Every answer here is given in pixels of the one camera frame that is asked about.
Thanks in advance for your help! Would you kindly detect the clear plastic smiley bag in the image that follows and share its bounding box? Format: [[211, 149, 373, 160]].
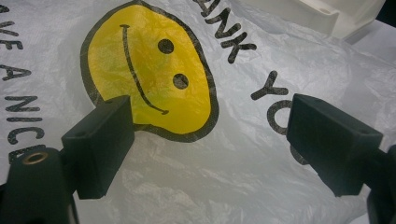
[[0, 0, 396, 224]]

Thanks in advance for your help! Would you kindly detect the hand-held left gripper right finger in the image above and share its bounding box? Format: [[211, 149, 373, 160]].
[[286, 92, 384, 198]]

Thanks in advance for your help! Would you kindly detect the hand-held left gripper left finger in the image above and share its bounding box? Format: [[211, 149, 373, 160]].
[[61, 95, 135, 200]]

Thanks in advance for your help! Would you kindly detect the white plastic tray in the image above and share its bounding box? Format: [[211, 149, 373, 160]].
[[239, 0, 387, 40]]

